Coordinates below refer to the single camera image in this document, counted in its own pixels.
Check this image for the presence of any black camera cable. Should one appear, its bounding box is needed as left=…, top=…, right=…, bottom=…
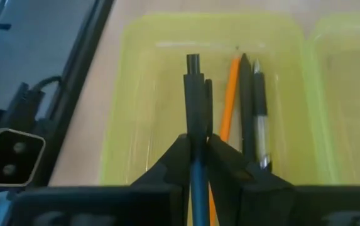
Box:
left=8, top=75, right=63, bottom=130

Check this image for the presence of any translucent yellow-green plastic supply box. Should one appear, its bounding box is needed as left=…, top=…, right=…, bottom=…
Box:
left=99, top=11, right=360, bottom=186

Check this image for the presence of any black aluminium table frame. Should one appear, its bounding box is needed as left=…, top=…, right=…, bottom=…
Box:
left=32, top=0, right=116, bottom=186

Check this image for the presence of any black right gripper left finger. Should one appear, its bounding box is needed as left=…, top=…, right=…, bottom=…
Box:
left=9, top=134, right=192, bottom=226

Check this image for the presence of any yellow wooden pencil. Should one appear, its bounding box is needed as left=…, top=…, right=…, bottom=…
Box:
left=209, top=55, right=242, bottom=226

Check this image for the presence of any blue pen with black cap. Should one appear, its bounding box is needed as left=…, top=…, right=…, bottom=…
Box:
left=183, top=53, right=214, bottom=226

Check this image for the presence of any black silver table-level camera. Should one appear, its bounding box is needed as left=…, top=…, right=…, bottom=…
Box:
left=0, top=127, right=46, bottom=188

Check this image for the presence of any silver and black pen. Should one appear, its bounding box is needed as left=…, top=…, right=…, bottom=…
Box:
left=252, top=58, right=272, bottom=171

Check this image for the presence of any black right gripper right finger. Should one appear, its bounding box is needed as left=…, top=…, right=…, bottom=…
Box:
left=207, top=134, right=360, bottom=226

